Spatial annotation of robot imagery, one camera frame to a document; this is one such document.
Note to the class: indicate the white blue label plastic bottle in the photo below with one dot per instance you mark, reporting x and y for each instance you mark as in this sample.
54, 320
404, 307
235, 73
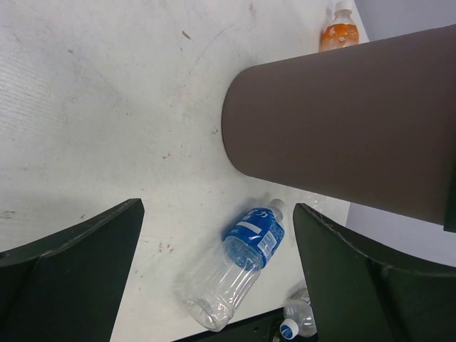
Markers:
298, 317

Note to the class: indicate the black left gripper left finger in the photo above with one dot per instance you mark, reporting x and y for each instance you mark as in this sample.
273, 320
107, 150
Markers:
68, 286

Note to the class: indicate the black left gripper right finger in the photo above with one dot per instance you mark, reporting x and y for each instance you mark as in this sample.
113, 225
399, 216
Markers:
362, 290

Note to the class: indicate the brown plastic waste bin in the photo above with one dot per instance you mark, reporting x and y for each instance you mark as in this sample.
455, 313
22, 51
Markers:
372, 124

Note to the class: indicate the orange label plastic bottle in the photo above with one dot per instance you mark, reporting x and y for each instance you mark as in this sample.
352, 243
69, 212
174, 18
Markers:
340, 30

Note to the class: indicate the blue label clear plastic bottle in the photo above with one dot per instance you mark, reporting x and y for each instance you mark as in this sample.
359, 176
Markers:
214, 290

